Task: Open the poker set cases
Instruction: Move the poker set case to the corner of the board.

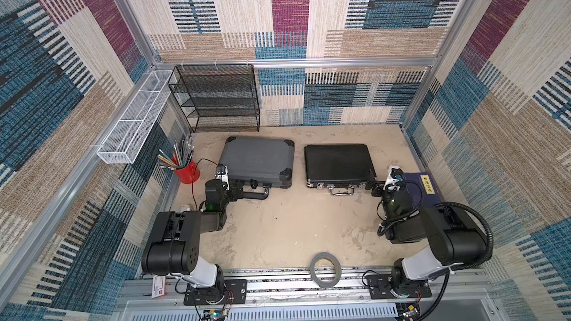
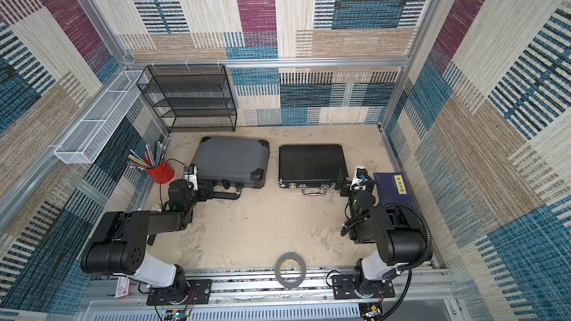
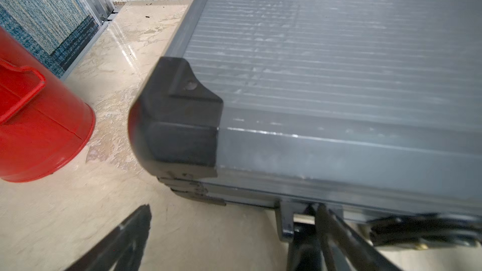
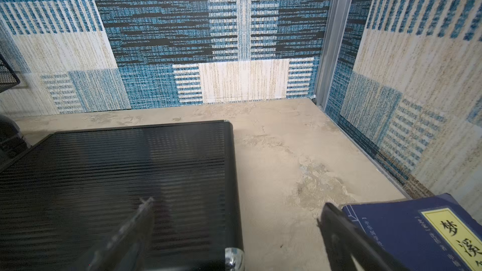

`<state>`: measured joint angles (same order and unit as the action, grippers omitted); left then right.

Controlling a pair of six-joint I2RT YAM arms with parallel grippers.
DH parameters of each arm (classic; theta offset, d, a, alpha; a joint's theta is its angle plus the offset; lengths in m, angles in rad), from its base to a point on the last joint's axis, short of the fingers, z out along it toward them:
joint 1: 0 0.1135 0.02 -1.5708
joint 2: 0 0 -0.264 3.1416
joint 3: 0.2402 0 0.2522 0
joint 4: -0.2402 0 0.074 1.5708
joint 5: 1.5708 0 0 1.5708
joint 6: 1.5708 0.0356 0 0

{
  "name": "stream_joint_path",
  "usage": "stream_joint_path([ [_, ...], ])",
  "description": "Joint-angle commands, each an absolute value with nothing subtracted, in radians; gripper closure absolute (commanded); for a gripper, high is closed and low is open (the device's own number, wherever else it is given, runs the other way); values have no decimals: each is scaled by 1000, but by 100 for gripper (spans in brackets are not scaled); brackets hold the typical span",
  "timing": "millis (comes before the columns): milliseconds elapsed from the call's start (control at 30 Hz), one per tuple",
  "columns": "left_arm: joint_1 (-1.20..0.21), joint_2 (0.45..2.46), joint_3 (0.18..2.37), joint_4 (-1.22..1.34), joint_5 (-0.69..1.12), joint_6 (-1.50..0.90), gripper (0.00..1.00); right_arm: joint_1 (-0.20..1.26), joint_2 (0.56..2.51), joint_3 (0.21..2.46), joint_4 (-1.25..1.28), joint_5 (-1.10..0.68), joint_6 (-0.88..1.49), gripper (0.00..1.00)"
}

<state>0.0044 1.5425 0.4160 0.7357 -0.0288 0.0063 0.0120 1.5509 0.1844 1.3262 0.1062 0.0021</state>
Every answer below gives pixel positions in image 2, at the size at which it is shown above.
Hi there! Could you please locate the black aluminium poker case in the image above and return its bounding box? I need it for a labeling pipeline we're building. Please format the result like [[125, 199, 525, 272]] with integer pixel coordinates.
[[278, 144, 349, 196]]

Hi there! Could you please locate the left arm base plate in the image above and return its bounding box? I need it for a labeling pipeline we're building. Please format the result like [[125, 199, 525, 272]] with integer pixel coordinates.
[[147, 279, 213, 306]]

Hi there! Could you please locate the grey plastic poker case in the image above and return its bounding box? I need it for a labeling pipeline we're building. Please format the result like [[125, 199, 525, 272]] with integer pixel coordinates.
[[192, 137, 270, 200]]

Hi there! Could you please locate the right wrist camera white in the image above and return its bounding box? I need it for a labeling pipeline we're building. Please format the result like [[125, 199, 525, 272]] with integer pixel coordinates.
[[350, 166, 370, 192]]

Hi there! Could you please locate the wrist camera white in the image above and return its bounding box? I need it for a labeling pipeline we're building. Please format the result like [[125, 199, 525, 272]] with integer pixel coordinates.
[[350, 166, 370, 192], [183, 164, 198, 191]]

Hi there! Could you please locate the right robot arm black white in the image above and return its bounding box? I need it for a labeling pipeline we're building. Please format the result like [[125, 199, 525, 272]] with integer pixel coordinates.
[[340, 168, 433, 298]]

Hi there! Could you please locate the grey tape roll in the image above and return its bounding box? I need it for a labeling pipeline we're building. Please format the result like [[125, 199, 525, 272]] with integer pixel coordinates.
[[274, 252, 307, 289]]

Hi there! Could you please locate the red pencil cup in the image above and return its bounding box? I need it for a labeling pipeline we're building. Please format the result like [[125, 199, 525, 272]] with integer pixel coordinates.
[[146, 161, 175, 184]]

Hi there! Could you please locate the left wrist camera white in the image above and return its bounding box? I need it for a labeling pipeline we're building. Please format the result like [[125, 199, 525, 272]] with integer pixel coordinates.
[[183, 164, 198, 191]]

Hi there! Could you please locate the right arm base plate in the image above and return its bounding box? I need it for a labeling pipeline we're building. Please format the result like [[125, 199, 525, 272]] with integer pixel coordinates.
[[329, 274, 396, 300]]

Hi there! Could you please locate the white wire mesh basket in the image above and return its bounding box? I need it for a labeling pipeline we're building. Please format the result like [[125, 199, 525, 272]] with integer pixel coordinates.
[[54, 71, 142, 164]]

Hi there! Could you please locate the black wire mesh shelf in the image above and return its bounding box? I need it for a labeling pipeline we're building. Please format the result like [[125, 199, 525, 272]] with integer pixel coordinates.
[[137, 64, 237, 133]]

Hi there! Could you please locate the red white label card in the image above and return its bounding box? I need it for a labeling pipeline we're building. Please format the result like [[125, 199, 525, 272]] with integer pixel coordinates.
[[114, 276, 131, 299]]

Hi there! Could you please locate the purple book yellow label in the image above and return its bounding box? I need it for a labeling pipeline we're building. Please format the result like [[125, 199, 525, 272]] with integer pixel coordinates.
[[373, 172, 416, 208]]

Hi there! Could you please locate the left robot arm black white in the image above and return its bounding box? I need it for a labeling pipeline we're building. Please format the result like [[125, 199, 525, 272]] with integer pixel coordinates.
[[80, 179, 214, 307]]

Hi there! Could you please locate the bundle of coloured pencils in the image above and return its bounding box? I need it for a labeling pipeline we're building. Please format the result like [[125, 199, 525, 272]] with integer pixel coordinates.
[[127, 141, 167, 170]]

